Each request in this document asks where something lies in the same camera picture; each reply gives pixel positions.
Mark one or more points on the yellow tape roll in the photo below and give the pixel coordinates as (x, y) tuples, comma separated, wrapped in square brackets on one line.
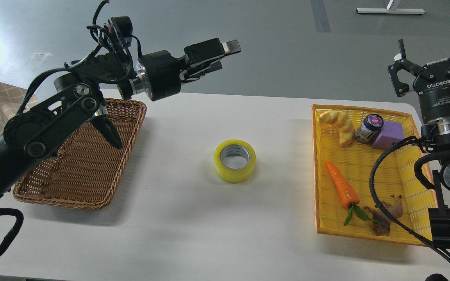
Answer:
[(235, 148)]

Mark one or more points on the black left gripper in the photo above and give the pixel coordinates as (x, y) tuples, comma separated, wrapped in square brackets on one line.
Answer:
[(167, 74)]

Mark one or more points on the brown wicker basket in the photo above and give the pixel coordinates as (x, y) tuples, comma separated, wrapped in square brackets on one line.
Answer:
[(87, 170)]

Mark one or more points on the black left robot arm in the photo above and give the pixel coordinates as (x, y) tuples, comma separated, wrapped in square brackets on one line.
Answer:
[(59, 101)]

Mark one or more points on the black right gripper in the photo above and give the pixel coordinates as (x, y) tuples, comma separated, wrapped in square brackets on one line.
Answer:
[(445, 95)]

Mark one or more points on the orange toy carrot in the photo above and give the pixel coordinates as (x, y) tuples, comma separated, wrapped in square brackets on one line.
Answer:
[(347, 195)]

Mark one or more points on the toy croissant bread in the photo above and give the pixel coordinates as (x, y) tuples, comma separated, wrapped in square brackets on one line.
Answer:
[(343, 124)]

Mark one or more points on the small dark jar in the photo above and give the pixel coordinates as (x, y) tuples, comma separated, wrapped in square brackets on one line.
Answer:
[(370, 127)]

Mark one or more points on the purple foam block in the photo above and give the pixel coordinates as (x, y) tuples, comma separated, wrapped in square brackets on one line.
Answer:
[(392, 132)]

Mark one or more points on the white metal stand base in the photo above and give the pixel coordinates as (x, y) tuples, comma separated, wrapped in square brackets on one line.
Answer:
[(391, 7)]

